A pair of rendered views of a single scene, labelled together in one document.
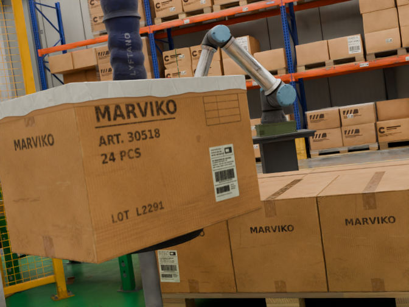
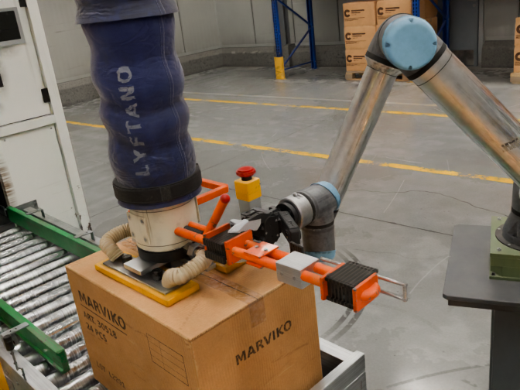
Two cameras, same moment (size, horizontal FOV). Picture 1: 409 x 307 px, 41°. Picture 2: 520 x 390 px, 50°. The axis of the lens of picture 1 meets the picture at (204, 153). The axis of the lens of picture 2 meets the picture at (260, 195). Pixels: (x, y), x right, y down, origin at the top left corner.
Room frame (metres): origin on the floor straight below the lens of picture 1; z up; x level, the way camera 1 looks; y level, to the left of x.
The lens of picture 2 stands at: (2.24, -0.41, 1.63)
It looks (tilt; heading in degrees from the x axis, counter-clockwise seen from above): 20 degrees down; 24
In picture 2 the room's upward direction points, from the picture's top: 7 degrees counter-clockwise
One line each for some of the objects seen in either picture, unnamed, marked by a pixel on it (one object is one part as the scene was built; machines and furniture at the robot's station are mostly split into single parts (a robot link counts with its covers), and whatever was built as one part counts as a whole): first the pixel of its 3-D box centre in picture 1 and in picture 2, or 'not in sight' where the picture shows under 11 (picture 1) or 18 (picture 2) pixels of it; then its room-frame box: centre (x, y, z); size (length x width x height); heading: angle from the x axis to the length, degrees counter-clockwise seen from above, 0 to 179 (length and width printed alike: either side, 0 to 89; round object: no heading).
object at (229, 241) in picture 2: not in sight; (228, 243); (3.30, 0.16, 1.08); 0.10 x 0.08 x 0.06; 158
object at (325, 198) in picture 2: not in sight; (315, 203); (3.58, 0.03, 1.07); 0.12 x 0.09 x 0.10; 157
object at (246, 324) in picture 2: not in sight; (193, 327); (3.40, 0.37, 0.75); 0.60 x 0.40 x 0.40; 66
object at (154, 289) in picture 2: not in sight; (142, 271); (3.30, 0.43, 0.97); 0.34 x 0.10 x 0.05; 68
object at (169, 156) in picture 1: (132, 159); not in sight; (1.53, 0.20, 0.82); 0.60 x 0.40 x 0.40; 136
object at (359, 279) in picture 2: not in sight; (349, 286); (3.16, -0.16, 1.08); 0.08 x 0.07 x 0.05; 68
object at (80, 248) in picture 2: not in sight; (83, 243); (4.10, 1.37, 0.60); 1.60 x 0.10 x 0.09; 67
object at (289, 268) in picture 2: not in sight; (298, 269); (3.21, -0.04, 1.07); 0.07 x 0.07 x 0.04; 68
